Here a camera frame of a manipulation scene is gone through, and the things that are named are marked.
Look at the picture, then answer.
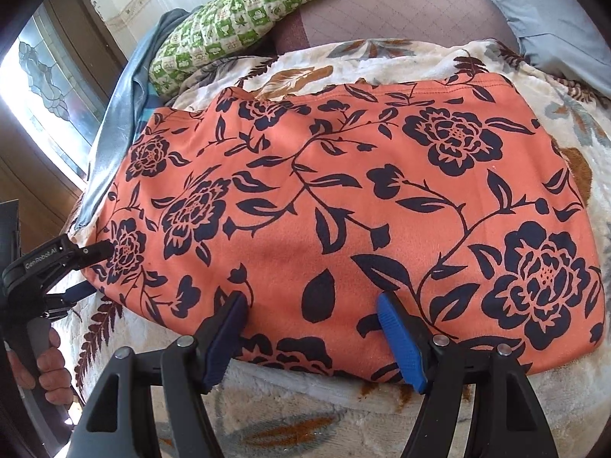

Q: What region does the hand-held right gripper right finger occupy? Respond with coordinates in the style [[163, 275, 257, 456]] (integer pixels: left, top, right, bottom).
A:
[[376, 291, 559, 458]]

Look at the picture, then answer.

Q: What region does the person's left hand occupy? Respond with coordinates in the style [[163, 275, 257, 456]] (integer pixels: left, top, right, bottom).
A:
[[7, 343, 78, 410]]

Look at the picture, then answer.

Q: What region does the orange floral shirt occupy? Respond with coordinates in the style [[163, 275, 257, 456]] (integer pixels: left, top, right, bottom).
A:
[[81, 73, 606, 385]]

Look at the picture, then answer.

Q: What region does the blue-grey pillow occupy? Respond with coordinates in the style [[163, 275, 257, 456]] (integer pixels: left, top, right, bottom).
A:
[[457, 0, 611, 78]]

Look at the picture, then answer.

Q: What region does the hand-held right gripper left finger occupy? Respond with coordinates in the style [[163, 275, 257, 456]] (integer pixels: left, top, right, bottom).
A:
[[67, 291, 249, 458]]

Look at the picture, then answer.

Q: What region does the pink quilted sofa cushion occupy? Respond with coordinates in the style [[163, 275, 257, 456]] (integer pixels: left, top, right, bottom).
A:
[[271, 0, 522, 57]]

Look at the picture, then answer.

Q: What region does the wooden door with stained glass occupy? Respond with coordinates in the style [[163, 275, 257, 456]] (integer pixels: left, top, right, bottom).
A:
[[0, 0, 131, 249]]

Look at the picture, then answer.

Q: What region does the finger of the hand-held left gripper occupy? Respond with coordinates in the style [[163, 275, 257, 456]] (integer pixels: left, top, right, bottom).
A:
[[40, 281, 92, 319], [71, 240, 116, 269]]

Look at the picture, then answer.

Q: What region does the green checked pillow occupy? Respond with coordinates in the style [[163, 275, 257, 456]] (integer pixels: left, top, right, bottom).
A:
[[148, 0, 364, 97]]

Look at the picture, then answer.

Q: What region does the light blue cloth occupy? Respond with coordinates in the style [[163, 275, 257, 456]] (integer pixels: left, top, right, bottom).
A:
[[71, 8, 207, 242]]

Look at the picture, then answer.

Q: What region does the leaf print blanket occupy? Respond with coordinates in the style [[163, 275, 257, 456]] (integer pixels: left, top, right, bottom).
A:
[[48, 38, 611, 458]]

